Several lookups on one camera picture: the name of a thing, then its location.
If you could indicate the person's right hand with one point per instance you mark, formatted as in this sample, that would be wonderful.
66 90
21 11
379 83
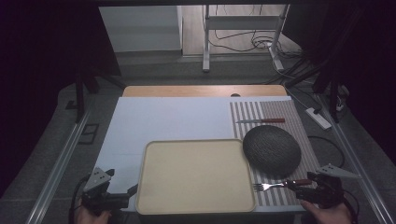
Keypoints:
327 215

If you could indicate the black floor bracket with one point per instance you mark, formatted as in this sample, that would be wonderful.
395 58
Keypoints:
88 133

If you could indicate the dark round textured plate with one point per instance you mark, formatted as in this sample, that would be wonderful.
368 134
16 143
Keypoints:
271 150

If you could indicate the white metal stand frame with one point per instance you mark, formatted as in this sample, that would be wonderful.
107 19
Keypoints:
206 40

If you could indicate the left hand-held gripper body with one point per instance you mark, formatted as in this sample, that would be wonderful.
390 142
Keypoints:
99 196

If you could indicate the white power strip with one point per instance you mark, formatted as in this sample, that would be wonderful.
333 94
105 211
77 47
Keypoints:
318 118

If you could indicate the black metal stand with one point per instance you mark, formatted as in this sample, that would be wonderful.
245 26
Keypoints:
333 96
79 99

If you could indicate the beige rectangular tray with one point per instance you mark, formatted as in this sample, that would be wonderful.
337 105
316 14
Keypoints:
194 177

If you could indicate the white table cover board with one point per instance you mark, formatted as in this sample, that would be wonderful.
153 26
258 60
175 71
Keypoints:
168 119

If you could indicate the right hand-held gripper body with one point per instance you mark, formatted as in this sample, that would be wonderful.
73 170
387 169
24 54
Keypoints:
327 189

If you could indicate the person's left hand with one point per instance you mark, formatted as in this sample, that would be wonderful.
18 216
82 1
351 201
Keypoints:
90 217

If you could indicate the aluminium floor rail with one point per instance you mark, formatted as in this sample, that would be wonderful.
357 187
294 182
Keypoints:
358 161
59 165

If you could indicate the striped placemat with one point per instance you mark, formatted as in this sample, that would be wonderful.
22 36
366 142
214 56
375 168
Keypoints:
303 133

